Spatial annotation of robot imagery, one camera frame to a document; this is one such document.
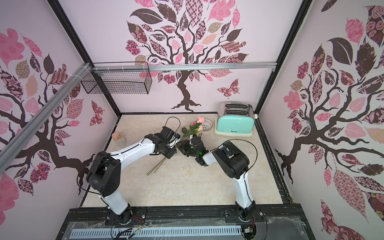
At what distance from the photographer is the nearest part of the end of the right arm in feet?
2.54

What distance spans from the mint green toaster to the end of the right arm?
0.26 metres

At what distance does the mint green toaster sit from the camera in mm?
988
